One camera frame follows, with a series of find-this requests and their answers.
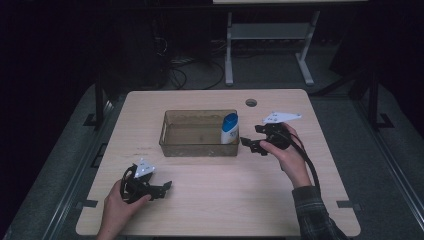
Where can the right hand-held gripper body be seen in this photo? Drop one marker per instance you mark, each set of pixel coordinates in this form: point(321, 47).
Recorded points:
point(278, 135)

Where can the black tape strip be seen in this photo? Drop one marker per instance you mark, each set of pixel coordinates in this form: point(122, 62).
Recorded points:
point(346, 204)
point(87, 203)

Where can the white bottle with blue cap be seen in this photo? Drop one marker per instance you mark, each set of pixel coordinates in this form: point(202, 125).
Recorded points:
point(230, 131)

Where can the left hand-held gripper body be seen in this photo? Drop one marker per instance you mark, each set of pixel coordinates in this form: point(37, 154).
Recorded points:
point(137, 186)

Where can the clear brown plastic container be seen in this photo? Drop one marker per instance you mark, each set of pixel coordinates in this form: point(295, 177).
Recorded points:
point(193, 135)

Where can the grey metal stand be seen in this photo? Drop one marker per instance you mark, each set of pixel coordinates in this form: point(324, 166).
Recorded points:
point(266, 31)

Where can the person's left hand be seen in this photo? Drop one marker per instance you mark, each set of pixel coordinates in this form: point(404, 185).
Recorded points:
point(115, 213)

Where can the person's right hand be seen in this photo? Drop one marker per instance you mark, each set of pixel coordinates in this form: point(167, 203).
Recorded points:
point(295, 160)

